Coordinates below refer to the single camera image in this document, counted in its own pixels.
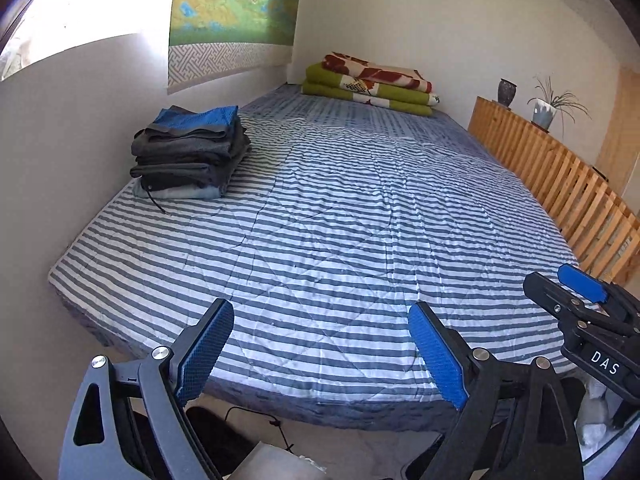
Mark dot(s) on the green map wall hanging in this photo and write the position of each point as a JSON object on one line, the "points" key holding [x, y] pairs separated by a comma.
{"points": [[209, 39]]}

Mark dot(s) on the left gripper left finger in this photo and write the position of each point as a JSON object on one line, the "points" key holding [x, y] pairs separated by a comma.
{"points": [[197, 349]]}

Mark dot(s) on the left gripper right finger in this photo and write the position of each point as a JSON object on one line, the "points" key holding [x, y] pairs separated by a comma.
{"points": [[445, 354]]}

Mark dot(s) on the white pot with plant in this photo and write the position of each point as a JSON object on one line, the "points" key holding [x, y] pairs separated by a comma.
{"points": [[551, 103]]}

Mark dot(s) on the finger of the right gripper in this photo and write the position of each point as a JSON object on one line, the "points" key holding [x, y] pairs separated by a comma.
{"points": [[555, 299], [584, 284]]}

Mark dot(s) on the blue striped garment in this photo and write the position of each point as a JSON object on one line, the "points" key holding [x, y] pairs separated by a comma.
{"points": [[217, 119]]}

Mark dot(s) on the wooden slatted bed frame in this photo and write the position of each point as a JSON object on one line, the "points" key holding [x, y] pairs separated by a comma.
{"points": [[601, 230]]}

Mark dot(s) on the striped blue white bedspread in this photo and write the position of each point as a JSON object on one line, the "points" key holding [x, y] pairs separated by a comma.
{"points": [[339, 220]]}

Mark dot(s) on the dark ceramic vase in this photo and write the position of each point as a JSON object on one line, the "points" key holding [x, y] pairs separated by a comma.
{"points": [[506, 92]]}

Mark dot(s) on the folded green red blanket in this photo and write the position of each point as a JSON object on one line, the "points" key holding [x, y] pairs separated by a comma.
{"points": [[344, 77]]}

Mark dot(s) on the stack of folded dark clothes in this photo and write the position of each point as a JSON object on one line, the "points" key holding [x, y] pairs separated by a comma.
{"points": [[186, 165]]}

